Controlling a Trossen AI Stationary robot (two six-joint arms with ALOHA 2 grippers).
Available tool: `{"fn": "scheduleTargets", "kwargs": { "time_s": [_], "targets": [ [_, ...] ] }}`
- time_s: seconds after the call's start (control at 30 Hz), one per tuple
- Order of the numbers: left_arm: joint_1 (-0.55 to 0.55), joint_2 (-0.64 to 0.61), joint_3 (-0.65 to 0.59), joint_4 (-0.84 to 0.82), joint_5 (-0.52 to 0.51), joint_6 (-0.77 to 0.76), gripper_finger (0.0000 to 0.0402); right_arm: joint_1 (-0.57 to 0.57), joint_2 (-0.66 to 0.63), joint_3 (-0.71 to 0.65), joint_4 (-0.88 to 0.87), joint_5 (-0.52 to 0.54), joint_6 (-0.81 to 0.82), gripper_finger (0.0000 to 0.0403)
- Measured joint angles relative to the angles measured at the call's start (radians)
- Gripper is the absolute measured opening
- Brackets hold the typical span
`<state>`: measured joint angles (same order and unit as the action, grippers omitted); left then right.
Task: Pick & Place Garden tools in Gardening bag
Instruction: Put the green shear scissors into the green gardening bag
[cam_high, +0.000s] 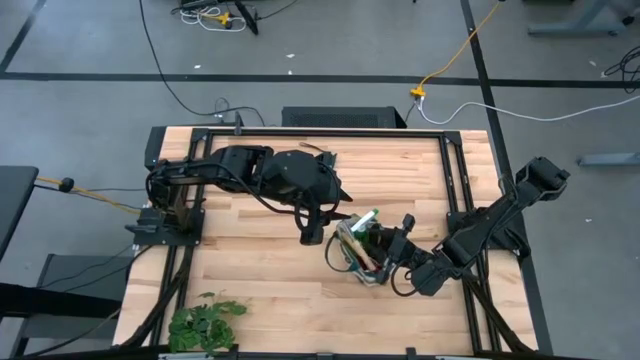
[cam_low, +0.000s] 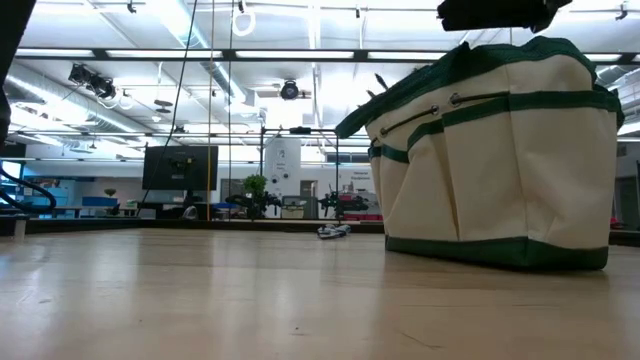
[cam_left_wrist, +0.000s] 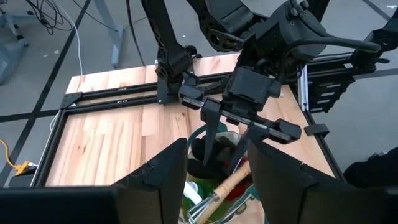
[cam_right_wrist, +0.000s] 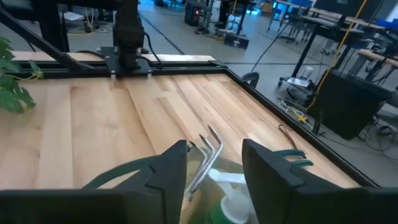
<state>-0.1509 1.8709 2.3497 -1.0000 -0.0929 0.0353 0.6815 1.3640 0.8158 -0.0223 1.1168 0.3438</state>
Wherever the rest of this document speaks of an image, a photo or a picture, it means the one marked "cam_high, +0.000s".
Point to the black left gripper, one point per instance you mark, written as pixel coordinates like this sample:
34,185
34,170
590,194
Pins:
300,177

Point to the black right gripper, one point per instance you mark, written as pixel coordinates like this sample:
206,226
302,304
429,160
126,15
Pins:
405,250

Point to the beige and green gardening bag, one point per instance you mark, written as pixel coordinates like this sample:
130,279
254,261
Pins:
370,280

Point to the green spray bottle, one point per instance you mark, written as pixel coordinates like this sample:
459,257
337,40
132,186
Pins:
364,221

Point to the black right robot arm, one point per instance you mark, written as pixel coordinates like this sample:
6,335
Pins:
480,230

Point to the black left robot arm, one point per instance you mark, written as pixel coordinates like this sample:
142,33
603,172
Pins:
200,172

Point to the black computer case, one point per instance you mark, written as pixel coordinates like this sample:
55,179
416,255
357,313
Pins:
340,117

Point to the green leafy plant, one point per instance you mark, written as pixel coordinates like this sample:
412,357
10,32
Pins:
200,325

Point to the black stand leg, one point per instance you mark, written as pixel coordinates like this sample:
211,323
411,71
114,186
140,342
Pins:
247,17

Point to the grey floor bar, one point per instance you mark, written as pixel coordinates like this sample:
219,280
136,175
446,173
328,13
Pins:
610,159

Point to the dark grey cart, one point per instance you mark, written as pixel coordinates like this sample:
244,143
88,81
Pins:
85,272

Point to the grey desk leg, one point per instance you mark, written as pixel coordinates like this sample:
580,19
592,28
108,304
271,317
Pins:
575,31

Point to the black aluminium table frame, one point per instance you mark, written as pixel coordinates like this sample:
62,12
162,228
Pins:
325,133

